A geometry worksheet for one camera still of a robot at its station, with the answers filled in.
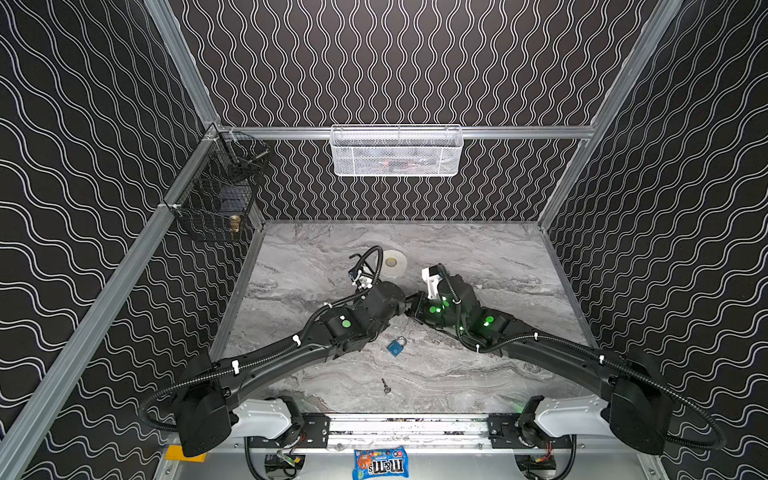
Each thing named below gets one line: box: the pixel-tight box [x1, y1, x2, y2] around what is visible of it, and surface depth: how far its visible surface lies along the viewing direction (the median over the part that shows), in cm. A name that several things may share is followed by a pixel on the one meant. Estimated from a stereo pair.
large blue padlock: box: [386, 336, 407, 357], surface depth 90 cm
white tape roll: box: [380, 250, 408, 277], surface depth 109 cm
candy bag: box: [352, 446, 410, 480], surface depth 70 cm
